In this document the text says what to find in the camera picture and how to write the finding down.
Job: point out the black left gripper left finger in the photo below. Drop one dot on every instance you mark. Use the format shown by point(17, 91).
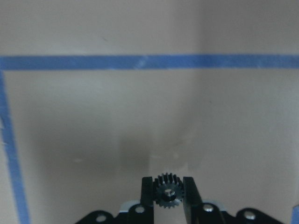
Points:
point(147, 200)

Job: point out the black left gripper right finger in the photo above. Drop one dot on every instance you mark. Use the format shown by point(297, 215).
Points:
point(192, 201)

